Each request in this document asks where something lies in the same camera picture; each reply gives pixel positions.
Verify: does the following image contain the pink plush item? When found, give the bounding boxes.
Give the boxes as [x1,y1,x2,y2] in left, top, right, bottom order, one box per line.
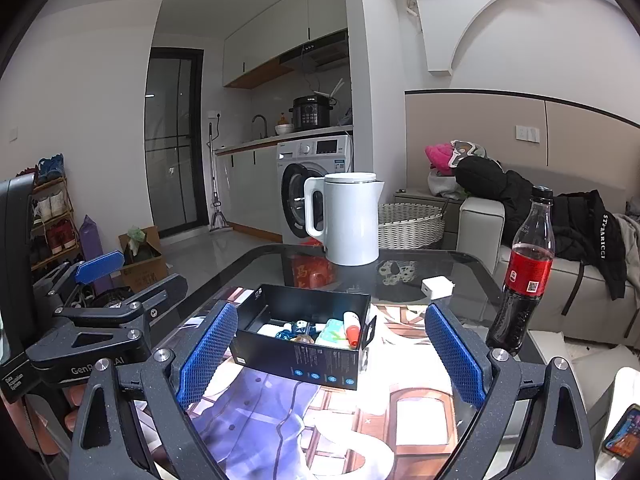
[425,142,454,177]

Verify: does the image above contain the white washing machine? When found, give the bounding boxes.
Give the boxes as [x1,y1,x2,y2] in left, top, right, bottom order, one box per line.
[275,134,356,246]

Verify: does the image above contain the red bag under table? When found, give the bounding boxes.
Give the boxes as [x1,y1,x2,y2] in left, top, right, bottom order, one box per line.
[291,255,335,289]

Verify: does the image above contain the white electric kettle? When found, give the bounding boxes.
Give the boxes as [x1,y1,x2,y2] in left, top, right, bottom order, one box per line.
[304,172,384,266]

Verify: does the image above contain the white wicker basket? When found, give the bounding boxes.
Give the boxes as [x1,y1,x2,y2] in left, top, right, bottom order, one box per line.
[378,203,445,250]

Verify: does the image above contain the mop by counter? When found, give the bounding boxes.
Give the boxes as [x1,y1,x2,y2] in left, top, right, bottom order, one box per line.
[207,112,231,233]

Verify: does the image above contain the black data acquisition device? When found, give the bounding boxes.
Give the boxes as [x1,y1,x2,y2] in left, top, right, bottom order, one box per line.
[1,172,41,403]

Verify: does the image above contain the black pressure cooker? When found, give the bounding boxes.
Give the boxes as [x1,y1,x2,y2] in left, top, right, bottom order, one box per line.
[288,93,337,131]

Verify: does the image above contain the cardboard box on floor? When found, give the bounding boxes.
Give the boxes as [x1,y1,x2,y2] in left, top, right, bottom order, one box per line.
[118,226,168,292]

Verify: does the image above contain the black framed glass door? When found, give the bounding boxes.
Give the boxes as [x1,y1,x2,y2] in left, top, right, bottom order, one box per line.
[144,48,208,237]

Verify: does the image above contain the pale green plastic case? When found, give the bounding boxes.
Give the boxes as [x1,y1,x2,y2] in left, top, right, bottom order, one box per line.
[314,318,352,350]

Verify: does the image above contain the white wall switch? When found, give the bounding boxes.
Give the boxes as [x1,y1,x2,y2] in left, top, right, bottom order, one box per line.
[515,125,540,144]

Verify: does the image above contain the red cap white tube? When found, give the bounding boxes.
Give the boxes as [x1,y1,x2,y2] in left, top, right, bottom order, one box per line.
[343,311,360,349]

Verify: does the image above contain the white charger cube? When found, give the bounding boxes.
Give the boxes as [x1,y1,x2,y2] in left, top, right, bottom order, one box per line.
[421,275,454,301]

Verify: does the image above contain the white sofa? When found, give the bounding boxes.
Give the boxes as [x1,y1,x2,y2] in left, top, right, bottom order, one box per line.
[457,181,639,348]

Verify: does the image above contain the cola bottle red label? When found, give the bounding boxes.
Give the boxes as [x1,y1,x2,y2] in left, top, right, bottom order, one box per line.
[486,186,555,356]

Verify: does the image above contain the amber handle screwdriver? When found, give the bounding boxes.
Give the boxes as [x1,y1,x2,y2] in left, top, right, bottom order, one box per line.
[292,334,314,344]

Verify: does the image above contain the black cardboard box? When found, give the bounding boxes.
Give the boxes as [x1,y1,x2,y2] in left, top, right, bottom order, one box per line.
[231,285,376,390]

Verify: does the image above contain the person's left hand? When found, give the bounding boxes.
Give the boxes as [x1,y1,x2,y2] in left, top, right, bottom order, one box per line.
[1,384,85,456]

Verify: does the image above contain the black jacket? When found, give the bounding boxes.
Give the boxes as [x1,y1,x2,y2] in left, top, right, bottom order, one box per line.
[454,155,627,302]

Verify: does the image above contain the smartphone with lit screen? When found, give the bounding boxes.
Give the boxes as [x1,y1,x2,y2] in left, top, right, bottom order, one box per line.
[602,404,640,460]

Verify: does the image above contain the purple bag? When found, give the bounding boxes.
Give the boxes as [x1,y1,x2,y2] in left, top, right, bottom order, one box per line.
[79,214,113,295]

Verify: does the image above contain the blue bottle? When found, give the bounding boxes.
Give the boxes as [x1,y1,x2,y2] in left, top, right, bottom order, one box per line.
[276,321,318,341]

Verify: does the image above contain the wooden shoe rack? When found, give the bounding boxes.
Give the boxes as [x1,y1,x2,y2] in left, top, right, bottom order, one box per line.
[17,154,82,274]

